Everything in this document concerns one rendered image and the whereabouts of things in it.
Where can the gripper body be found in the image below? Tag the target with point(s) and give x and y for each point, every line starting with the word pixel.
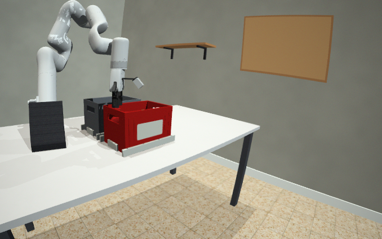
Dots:
pixel 116 75

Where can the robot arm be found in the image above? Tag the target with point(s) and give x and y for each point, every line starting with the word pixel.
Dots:
pixel 49 61

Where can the red bottle crate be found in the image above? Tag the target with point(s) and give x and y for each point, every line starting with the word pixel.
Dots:
pixel 137 126

